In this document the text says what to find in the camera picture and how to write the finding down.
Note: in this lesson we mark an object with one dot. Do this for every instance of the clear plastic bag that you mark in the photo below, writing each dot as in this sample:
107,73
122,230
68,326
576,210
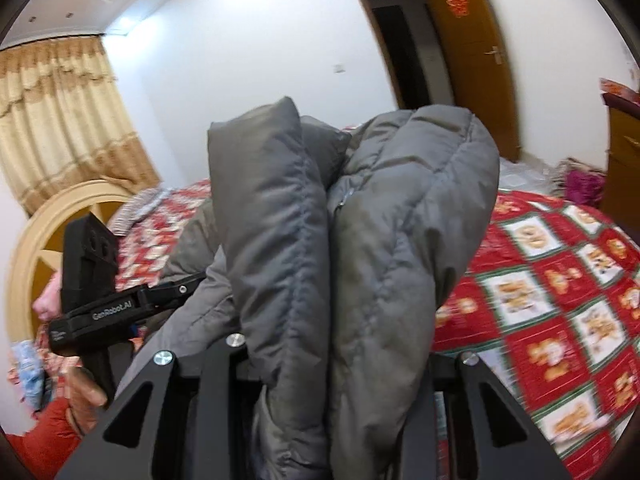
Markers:
522,177

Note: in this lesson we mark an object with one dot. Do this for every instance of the red door decoration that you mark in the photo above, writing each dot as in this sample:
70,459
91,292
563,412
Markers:
455,0

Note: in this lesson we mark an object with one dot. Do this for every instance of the wooden cabinet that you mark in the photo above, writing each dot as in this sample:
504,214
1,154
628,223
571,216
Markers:
625,160

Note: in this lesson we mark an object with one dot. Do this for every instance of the red printed bedspread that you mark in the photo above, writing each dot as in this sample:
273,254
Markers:
550,280

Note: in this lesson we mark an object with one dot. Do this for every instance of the wooden door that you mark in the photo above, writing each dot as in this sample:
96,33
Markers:
470,70

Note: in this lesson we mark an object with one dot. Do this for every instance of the cream wooden headboard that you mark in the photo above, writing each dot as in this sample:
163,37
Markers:
30,260

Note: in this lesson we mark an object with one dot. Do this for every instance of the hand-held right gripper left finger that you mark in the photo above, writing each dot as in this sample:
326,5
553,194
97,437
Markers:
220,375

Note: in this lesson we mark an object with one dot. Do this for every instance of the wooden door frame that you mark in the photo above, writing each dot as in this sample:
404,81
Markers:
365,10

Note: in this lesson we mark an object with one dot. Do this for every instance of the beige curtain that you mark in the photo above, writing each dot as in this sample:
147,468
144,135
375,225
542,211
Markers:
65,125

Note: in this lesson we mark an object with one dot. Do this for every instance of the person's left hand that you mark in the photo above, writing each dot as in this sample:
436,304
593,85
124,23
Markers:
85,400

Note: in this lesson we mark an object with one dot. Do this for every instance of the pink cloth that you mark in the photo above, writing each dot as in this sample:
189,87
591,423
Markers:
47,305

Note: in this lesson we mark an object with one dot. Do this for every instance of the magenta clothes pile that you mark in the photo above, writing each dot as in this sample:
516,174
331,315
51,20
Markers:
582,182

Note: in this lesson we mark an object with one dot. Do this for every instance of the blue patterned cloth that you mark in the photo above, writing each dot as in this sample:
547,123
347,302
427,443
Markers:
27,370

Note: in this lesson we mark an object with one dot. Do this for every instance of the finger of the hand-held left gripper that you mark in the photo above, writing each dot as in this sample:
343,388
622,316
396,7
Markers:
170,292

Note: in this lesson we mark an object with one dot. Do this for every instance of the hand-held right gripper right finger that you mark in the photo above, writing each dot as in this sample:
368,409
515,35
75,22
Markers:
450,375

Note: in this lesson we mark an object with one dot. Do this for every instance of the striped cloth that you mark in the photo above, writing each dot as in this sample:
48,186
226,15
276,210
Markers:
140,205

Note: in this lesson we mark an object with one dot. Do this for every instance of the red box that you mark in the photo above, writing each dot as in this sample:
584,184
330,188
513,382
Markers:
617,87

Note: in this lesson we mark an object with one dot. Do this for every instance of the grey puffer jacket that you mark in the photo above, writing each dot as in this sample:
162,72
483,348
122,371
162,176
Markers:
390,240

